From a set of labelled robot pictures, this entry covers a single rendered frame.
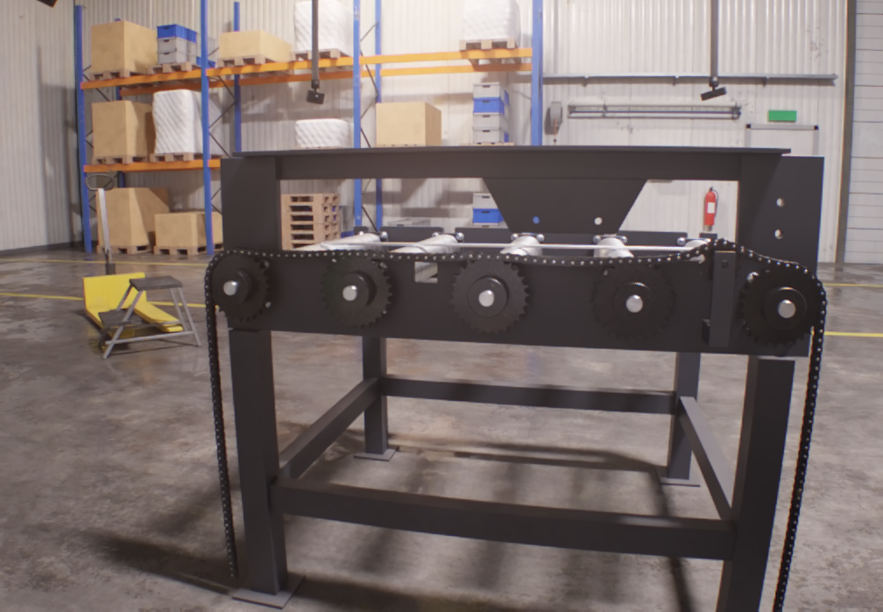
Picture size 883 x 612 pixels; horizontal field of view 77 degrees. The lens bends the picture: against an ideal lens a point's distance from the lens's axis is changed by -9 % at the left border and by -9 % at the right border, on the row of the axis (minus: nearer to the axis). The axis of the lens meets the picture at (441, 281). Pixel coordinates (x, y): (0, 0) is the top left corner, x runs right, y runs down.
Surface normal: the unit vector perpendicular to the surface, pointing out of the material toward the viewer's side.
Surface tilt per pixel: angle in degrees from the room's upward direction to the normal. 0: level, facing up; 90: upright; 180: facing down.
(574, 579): 0
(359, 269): 90
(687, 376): 90
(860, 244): 90
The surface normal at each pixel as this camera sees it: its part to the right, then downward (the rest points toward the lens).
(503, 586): 0.00, -0.99
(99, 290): 0.65, 0.11
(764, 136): -0.22, 0.14
